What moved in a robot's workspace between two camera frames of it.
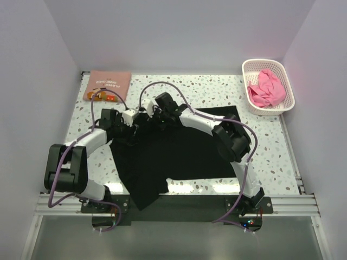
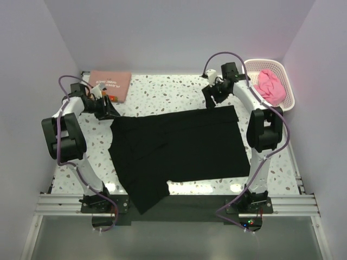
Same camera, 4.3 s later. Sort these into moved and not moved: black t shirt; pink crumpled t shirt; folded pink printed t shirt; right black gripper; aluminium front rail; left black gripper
Moved: right black gripper; left black gripper
Not moved: black t shirt; pink crumpled t shirt; folded pink printed t shirt; aluminium front rail
